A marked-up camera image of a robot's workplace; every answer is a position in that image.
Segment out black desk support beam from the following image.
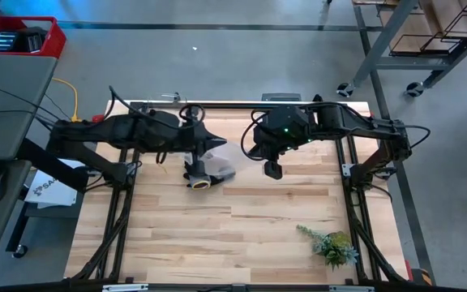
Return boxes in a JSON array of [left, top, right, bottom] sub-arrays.
[[16, 137, 91, 194]]

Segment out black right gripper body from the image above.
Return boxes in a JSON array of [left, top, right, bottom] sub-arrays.
[[253, 104, 311, 161]]

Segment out clear plastic bag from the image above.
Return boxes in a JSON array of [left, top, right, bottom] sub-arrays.
[[188, 141, 257, 182]]

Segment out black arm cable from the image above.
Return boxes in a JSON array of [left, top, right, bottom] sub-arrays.
[[109, 84, 207, 131], [240, 108, 273, 162]]

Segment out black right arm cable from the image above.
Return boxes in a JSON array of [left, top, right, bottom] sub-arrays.
[[240, 108, 273, 162]]

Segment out red plastic crate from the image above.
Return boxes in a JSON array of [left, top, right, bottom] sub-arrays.
[[0, 15, 67, 59]]

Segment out black caster wheel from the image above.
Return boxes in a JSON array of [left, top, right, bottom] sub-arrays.
[[336, 82, 355, 98], [11, 243, 28, 260], [405, 81, 426, 98]]

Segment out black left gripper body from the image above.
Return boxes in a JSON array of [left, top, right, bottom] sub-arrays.
[[146, 109, 210, 154]]

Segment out yellow cable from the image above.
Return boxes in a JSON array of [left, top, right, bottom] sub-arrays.
[[50, 77, 84, 125]]

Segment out white printed paper sheet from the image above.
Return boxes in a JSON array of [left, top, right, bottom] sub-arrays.
[[24, 157, 89, 210]]

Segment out black box device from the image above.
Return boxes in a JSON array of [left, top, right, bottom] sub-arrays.
[[17, 26, 49, 54]]

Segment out silver frame bracket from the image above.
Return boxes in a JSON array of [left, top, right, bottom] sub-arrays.
[[101, 283, 149, 292], [328, 285, 375, 292]]

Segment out black device silver slats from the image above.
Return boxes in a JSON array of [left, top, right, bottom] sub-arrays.
[[0, 30, 19, 54]]

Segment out black work glove grey cuff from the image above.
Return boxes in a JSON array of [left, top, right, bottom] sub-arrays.
[[186, 173, 214, 191], [182, 160, 237, 187]]

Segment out grey desk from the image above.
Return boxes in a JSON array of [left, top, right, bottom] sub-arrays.
[[0, 52, 59, 268]]

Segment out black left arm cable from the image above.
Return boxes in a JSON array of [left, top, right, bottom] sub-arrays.
[[109, 84, 207, 131]]

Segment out grey metal wood-top workbench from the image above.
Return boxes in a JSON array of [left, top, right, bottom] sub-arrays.
[[336, 0, 467, 98]]

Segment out black yellow striped block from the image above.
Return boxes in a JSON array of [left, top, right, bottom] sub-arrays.
[[410, 267, 434, 286]]

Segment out small artificial green plant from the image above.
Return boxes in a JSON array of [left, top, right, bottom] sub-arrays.
[[296, 224, 360, 272]]

